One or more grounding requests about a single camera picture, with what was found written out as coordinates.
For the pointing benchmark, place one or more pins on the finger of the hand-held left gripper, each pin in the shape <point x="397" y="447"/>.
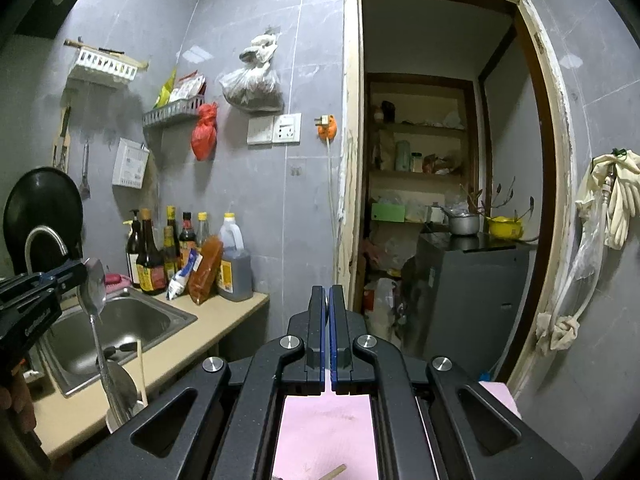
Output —
<point x="65" y="276"/>

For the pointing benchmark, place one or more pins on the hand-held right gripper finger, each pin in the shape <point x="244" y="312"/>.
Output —
<point x="325" y="350"/>
<point x="333" y="360"/>

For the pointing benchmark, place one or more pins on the steel spoon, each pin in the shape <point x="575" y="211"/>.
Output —
<point x="92" y="285"/>
<point x="120" y="400"/>

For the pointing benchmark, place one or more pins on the wooden chopstick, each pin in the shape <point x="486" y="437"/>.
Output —
<point x="334" y="472"/>
<point x="142" y="375"/>

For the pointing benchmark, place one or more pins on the person's left hand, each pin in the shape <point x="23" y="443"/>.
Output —
<point x="15" y="395"/>

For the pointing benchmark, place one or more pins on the steel faucet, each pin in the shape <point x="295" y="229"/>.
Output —
<point x="50" y="235"/>

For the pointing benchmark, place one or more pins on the pink sponge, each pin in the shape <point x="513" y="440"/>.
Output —
<point x="117" y="281"/>

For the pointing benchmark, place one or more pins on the white plastic bag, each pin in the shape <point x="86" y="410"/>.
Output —
<point x="382" y="310"/>

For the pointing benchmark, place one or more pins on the dark pump bottle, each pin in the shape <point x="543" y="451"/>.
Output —
<point x="133" y="255"/>

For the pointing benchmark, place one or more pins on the pink floral tablecloth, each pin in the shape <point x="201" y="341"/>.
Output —
<point x="325" y="435"/>

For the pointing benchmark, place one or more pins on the black round pan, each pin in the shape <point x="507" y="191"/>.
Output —
<point x="42" y="200"/>

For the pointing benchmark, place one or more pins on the steel sink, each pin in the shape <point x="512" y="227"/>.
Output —
<point x="140" y="320"/>

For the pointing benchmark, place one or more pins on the brown cap soy sauce bottle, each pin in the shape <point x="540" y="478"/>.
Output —
<point x="151" y="265"/>

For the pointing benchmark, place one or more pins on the metal peeler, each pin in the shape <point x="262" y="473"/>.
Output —
<point x="85" y="175"/>

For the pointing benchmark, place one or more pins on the blue white packet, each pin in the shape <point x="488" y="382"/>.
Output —
<point x="182" y="275"/>

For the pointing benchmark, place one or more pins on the beige kitchen counter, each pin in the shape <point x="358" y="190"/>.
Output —
<point x="210" y="325"/>

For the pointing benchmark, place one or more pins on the large cooking oil jug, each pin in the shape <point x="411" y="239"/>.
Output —
<point x="235" y="270"/>

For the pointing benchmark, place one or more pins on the yellow cap dark sauce bottle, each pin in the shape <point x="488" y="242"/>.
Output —
<point x="171" y="217"/>

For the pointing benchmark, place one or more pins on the red cap dark sauce bottle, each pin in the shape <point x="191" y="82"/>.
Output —
<point x="187" y="235"/>

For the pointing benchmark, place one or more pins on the small white hanging basket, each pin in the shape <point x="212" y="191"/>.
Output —
<point x="129" y="164"/>

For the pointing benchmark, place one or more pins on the pale wooden spatula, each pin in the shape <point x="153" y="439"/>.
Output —
<point x="62" y="140"/>

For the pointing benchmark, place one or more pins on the dark grey cabinet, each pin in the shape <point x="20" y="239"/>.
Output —
<point x="465" y="300"/>

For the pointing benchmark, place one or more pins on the clear bottle yellow cap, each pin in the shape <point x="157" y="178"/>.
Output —
<point x="202" y="230"/>

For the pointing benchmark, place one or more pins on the green box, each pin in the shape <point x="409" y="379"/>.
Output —
<point x="387" y="212"/>

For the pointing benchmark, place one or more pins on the steel pot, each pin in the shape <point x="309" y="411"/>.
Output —
<point x="462" y="222"/>

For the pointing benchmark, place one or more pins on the red plastic bag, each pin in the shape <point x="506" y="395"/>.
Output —
<point x="204" y="135"/>

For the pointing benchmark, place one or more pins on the green jar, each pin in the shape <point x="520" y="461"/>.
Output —
<point x="402" y="156"/>

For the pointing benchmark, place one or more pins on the yellow bowl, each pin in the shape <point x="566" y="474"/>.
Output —
<point x="505" y="227"/>

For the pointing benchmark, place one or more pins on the orange plug holder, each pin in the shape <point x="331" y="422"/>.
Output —
<point x="327" y="127"/>

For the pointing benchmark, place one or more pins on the beige knotted cloth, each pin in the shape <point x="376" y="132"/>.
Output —
<point x="557" y="335"/>

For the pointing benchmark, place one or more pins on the wooden rolling pin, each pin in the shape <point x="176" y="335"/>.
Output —
<point x="110" y="54"/>

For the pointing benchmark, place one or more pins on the dried plant branches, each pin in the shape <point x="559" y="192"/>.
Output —
<point x="500" y="200"/>

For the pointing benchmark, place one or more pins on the wooden shelf unit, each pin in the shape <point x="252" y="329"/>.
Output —
<point x="420" y="125"/>

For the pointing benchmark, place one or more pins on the clear bag of dried goods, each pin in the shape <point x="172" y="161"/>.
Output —
<point x="252" y="85"/>

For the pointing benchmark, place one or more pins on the black range hood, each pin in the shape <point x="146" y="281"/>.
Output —
<point x="45" y="0"/>

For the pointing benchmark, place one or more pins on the beige rubber gloves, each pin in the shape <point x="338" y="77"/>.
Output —
<point x="617" y="195"/>

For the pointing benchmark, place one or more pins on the grey wall rack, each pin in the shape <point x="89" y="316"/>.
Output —
<point x="172" y="114"/>

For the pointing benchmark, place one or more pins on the white slotted wall basket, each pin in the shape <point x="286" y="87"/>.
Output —
<point x="102" y="65"/>

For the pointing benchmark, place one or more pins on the white wall socket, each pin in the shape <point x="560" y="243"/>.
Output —
<point x="286" y="128"/>

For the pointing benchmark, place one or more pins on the white wall switch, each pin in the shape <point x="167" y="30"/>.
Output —
<point x="260" y="131"/>

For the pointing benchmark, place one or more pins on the worn wooden door frame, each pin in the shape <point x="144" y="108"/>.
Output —
<point x="550" y="135"/>

